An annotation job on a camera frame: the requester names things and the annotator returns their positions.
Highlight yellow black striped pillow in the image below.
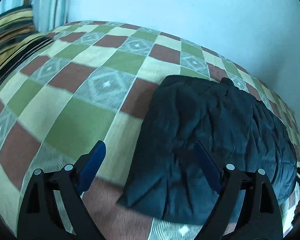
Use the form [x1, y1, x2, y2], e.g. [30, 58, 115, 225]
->
[0, 5, 53, 85]

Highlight dark navy quilted jacket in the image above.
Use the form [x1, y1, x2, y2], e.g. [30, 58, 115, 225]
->
[118, 75, 297, 225]

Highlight checkered green brown bedspread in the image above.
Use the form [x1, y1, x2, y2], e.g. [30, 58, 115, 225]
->
[0, 21, 300, 239]

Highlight blue grey striped headboard cushion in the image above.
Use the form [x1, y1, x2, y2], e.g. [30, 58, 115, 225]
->
[0, 0, 73, 34]

